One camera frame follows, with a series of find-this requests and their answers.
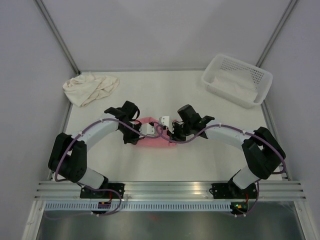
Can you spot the aluminium mounting rail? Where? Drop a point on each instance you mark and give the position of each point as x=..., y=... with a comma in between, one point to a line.
x=270, y=191

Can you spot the white plastic basket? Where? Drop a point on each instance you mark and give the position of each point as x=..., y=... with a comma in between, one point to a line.
x=225, y=64

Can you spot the white slotted cable duct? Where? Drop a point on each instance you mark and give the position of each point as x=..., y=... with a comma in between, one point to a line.
x=138, y=206

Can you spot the left aluminium frame post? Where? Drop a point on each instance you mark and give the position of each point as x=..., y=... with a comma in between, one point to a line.
x=58, y=37

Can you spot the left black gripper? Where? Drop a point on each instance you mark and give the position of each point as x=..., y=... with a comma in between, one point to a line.
x=131, y=140

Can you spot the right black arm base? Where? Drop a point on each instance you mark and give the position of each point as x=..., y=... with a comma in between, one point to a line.
x=228, y=190

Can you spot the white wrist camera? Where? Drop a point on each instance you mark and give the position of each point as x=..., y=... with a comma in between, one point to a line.
x=148, y=130
x=165, y=120

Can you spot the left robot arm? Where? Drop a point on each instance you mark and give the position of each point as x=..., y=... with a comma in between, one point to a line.
x=68, y=159

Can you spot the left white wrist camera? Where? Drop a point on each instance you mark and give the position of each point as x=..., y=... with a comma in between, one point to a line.
x=148, y=130

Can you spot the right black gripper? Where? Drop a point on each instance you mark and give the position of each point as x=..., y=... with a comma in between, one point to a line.
x=174, y=134

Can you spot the pink t-shirt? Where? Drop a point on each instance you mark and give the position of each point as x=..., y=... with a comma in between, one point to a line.
x=158, y=142

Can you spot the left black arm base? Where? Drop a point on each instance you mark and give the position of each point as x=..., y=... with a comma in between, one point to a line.
x=108, y=190

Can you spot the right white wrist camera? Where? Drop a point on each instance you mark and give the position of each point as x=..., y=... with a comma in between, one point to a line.
x=165, y=120

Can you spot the white cloth in basket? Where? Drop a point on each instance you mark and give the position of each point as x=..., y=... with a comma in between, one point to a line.
x=235, y=86

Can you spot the right aluminium frame post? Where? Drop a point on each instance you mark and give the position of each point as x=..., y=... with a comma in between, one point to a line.
x=276, y=32

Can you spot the cream white t-shirt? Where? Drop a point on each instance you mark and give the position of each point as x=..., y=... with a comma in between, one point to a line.
x=88, y=87

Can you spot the aluminium frame post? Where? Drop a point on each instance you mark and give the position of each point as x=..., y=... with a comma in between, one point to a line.
x=58, y=37
x=276, y=32

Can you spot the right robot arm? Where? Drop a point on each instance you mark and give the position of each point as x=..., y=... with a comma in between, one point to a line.
x=263, y=154

